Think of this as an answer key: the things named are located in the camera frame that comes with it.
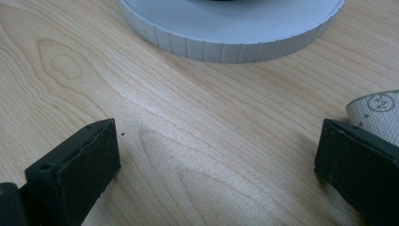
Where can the white pole stand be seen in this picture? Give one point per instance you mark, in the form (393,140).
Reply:
(232,28)

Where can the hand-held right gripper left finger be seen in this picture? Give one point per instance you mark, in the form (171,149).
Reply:
(69,175)

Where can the white dotted cloth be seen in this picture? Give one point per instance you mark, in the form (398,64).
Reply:
(379,116)

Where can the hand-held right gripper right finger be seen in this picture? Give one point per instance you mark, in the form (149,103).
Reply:
(360,166)

